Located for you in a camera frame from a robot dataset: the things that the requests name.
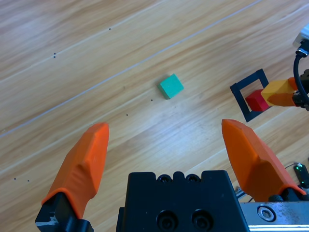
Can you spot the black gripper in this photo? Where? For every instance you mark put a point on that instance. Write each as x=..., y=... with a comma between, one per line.
x=304, y=100

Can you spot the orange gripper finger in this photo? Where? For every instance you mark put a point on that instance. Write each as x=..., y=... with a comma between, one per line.
x=82, y=164
x=256, y=164

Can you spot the yellow cube block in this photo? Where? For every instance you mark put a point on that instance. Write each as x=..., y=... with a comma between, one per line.
x=276, y=87

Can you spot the red cube block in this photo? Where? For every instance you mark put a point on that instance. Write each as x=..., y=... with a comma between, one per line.
x=256, y=101

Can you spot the green cube block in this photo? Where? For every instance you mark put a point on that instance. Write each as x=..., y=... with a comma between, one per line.
x=170, y=85

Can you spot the black device with green light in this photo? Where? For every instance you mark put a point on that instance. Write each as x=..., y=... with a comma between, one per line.
x=300, y=172

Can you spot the black tape square outline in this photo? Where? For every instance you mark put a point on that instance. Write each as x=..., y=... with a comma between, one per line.
x=240, y=100

